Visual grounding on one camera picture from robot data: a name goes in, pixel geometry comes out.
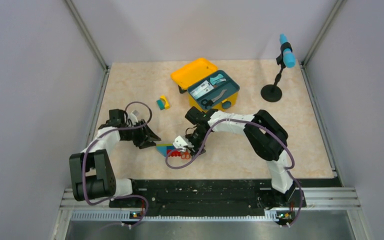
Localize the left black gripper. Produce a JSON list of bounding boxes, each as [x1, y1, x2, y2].
[[121, 118, 161, 149]]

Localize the orange handled scissors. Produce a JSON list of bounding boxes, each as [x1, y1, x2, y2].
[[180, 151, 192, 160]]

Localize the black handled scissors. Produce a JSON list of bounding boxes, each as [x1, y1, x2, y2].
[[201, 89, 227, 109]]

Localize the white blue wipe sachets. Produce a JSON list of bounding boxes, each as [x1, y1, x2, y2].
[[190, 80, 214, 99]]

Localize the yellow plastic medicine box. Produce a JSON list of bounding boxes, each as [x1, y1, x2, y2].
[[170, 58, 240, 112]]

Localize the teal divided tray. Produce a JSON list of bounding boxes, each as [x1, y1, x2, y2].
[[187, 70, 240, 112]]

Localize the light blue plaster strip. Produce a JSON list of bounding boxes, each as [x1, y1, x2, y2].
[[210, 78, 227, 88]]

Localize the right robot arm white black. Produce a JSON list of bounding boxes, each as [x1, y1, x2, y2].
[[173, 107, 296, 206]]

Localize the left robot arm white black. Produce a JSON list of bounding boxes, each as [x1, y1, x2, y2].
[[69, 109, 161, 207]]

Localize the colourful stacked card pack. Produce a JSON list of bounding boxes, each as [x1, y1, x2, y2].
[[156, 144, 182, 157]]

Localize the yellow teal tape roll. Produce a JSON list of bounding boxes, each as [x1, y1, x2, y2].
[[156, 95, 171, 111]]

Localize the blue microphone on stand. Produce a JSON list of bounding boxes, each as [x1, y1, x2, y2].
[[260, 33, 296, 103]]

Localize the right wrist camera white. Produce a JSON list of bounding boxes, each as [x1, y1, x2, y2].
[[172, 135, 194, 152]]

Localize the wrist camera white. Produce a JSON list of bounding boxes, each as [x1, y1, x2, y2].
[[172, 135, 194, 152], [126, 110, 139, 127]]

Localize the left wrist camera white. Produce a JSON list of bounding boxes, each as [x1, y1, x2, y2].
[[126, 110, 139, 127]]

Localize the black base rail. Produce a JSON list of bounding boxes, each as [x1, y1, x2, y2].
[[109, 179, 306, 217]]

